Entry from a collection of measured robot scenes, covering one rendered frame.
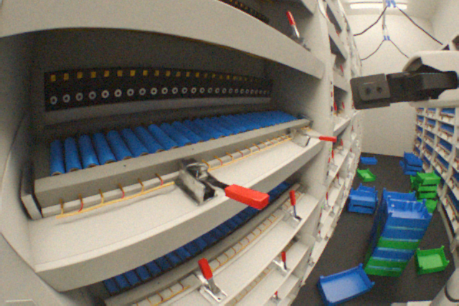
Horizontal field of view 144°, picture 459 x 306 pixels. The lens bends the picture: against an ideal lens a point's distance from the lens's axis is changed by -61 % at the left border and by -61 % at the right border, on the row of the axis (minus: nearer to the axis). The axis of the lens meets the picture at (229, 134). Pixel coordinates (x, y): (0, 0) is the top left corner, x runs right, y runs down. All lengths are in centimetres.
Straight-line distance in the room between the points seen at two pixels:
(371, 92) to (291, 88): 41
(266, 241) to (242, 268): 9
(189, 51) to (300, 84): 32
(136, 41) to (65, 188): 27
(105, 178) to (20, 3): 16
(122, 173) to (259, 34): 22
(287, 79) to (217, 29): 42
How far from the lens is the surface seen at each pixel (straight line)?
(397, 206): 132
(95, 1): 15
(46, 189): 18
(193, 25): 18
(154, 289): 31
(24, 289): 19
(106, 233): 16
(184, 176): 19
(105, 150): 22
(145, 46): 37
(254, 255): 39
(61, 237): 17
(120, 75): 29
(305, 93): 57
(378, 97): 19
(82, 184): 18
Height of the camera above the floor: 100
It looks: 10 degrees down
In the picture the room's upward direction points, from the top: 2 degrees counter-clockwise
